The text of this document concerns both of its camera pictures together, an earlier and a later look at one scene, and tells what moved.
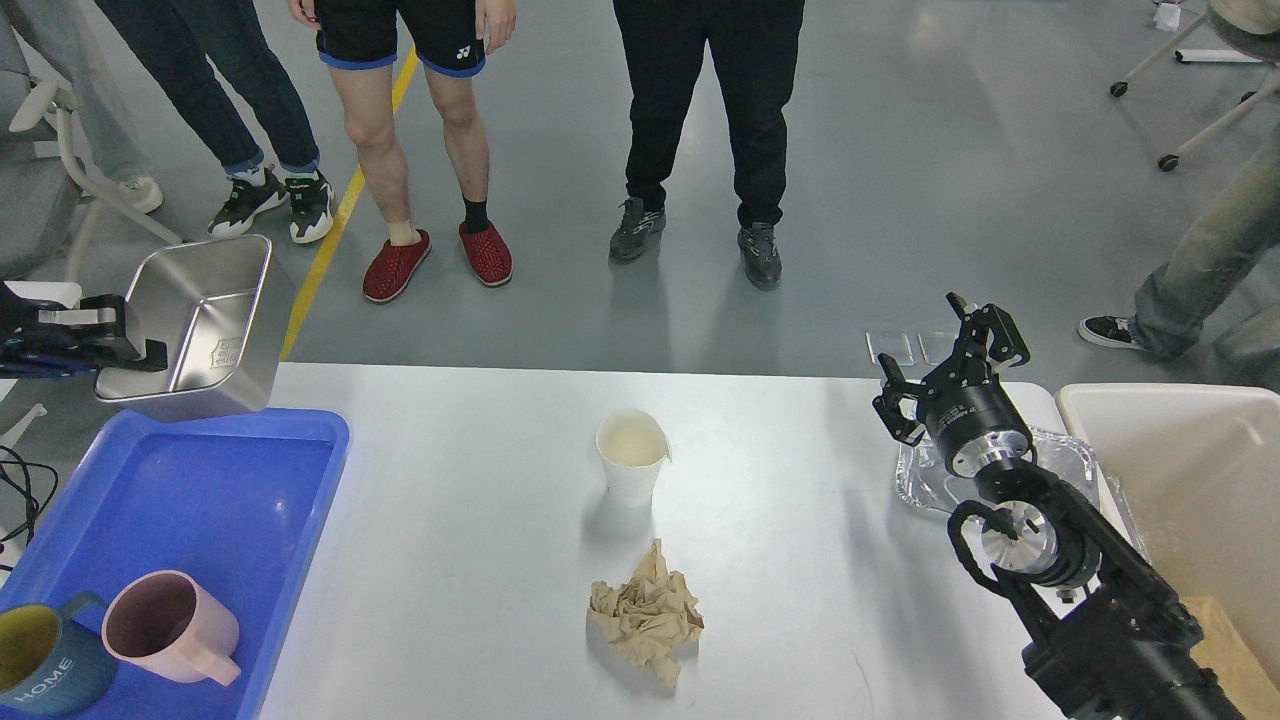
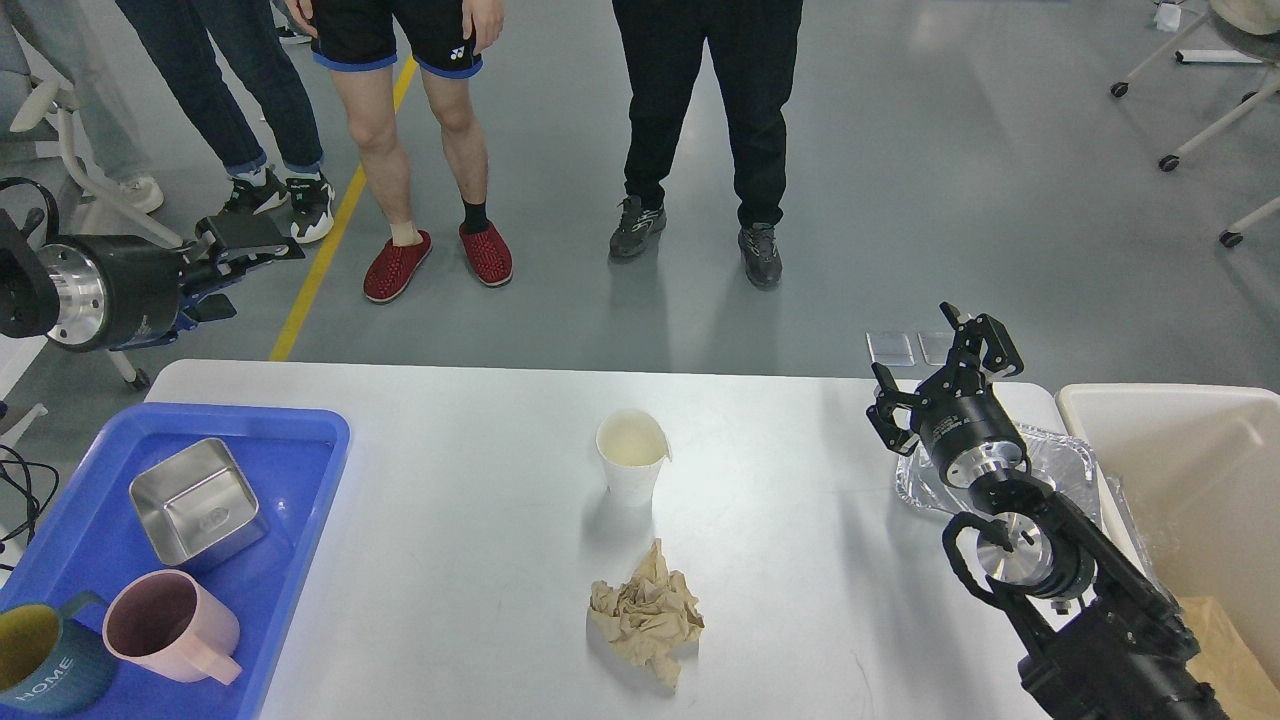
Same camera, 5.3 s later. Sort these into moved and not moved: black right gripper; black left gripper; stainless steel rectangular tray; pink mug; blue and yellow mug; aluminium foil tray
Moved: black left gripper; stainless steel rectangular tray
Not moved: black right gripper; pink mug; blue and yellow mug; aluminium foil tray
